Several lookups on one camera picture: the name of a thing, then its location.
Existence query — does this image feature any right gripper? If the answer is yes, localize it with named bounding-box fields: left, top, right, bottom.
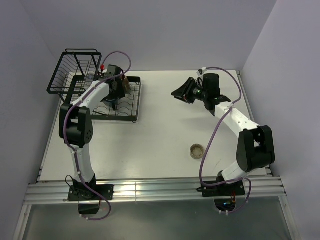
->
left=171, top=77, right=208, bottom=104

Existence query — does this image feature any dark blue mug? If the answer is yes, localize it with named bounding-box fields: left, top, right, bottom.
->
left=102, top=97, right=120, bottom=111

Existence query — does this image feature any brown ribbed mug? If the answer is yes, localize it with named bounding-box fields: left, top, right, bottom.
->
left=122, top=75, right=131, bottom=94

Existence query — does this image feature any clear glass tumbler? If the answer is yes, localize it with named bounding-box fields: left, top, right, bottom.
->
left=85, top=72, right=97, bottom=84

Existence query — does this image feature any small beige stone bowl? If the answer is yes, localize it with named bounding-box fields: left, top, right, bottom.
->
left=189, top=143, right=205, bottom=160

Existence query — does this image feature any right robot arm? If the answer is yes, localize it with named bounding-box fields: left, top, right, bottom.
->
left=171, top=73, right=275, bottom=195

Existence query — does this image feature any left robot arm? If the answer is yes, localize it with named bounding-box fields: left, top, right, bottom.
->
left=59, top=65, right=125, bottom=201

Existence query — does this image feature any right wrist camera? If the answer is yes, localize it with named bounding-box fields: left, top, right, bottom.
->
left=196, top=67, right=207, bottom=77

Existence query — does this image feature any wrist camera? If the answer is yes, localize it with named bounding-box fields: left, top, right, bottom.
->
left=196, top=67, right=207, bottom=77
left=100, top=64, right=108, bottom=76

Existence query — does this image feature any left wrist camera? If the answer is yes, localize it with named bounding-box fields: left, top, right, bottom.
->
left=100, top=64, right=108, bottom=76

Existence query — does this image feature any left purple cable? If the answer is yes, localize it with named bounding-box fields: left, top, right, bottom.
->
left=63, top=51, right=133, bottom=221

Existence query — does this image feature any purple cable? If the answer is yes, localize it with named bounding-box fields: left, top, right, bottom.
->
left=63, top=51, right=133, bottom=221
left=198, top=66, right=252, bottom=213

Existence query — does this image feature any black wire dish rack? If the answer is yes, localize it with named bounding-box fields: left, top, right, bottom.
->
left=47, top=48, right=142, bottom=123

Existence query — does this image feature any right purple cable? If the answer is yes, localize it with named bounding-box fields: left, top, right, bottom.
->
left=198, top=66, right=252, bottom=213

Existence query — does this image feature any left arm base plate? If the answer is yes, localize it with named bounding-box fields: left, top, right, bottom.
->
left=67, top=184, right=114, bottom=202

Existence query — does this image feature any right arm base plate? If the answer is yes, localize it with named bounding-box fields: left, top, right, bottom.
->
left=196, top=181, right=246, bottom=197

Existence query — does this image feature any aluminium mounting rail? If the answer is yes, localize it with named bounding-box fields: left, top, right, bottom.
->
left=23, top=175, right=287, bottom=205

